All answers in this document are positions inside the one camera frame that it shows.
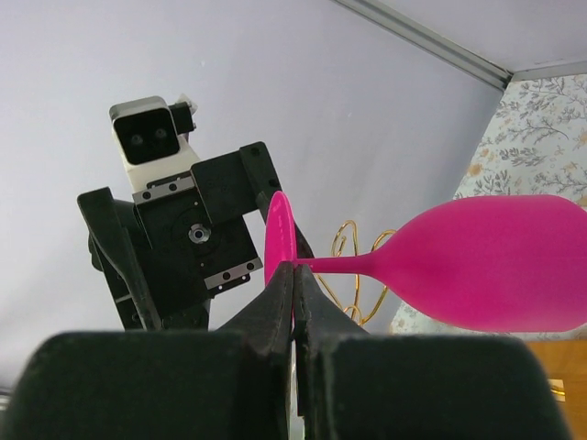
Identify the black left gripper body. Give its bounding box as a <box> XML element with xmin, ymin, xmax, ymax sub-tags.
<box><xmin>132</xmin><ymin>172</ymin><xmax>262</xmax><ymax>316</ymax></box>

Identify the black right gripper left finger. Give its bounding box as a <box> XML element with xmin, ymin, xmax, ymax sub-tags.
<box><xmin>1</xmin><ymin>263</ymin><xmax>294</xmax><ymax>439</ymax></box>

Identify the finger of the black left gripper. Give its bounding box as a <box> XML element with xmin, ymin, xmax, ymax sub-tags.
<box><xmin>190</xmin><ymin>140</ymin><xmax>317</xmax><ymax>260</ymax></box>
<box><xmin>77</xmin><ymin>188</ymin><xmax>161</xmax><ymax>331</ymax></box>

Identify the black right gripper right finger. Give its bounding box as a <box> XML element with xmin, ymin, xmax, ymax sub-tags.
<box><xmin>295</xmin><ymin>266</ymin><xmax>571</xmax><ymax>439</ymax></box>

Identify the pink wine glass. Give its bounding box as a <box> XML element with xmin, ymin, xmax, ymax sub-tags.
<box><xmin>264</xmin><ymin>192</ymin><xmax>586</xmax><ymax>333</ymax></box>

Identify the floral table mat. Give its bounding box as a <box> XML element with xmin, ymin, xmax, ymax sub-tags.
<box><xmin>454</xmin><ymin>74</ymin><xmax>586</xmax><ymax>207</ymax></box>

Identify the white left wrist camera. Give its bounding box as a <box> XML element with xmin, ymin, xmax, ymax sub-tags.
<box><xmin>109</xmin><ymin>94</ymin><xmax>200</xmax><ymax>193</ymax></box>

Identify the gold wire glass rack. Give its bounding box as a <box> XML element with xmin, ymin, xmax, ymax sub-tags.
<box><xmin>320</xmin><ymin>219</ymin><xmax>587</xmax><ymax>400</ymax></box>

